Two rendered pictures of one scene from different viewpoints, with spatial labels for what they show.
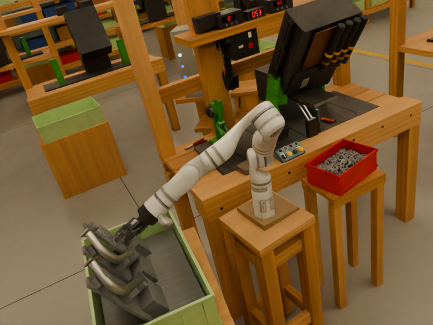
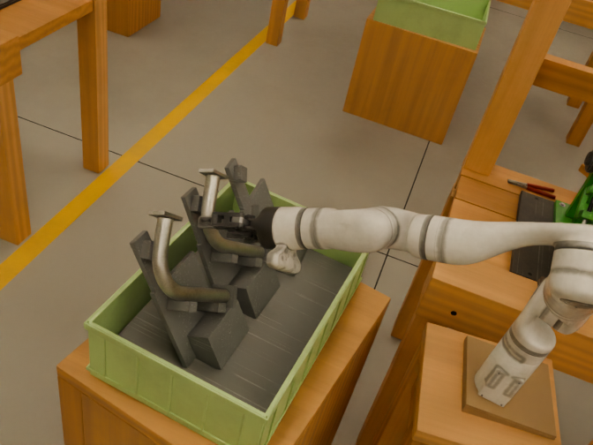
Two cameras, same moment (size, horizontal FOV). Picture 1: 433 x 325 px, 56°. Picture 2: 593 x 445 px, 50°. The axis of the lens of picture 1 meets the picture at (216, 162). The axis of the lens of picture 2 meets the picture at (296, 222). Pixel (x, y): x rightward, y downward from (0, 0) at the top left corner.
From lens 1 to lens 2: 0.46 m
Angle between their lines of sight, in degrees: 28
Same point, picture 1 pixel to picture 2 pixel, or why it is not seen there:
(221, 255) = (401, 368)
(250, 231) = (441, 388)
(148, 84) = (535, 39)
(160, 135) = (488, 131)
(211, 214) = (431, 306)
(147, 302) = (201, 332)
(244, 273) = (399, 425)
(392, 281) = not seen: outside the picture
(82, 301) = not seen: hidden behind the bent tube
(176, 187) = (334, 230)
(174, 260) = (304, 316)
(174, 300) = (240, 365)
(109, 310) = not seen: hidden behind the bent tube
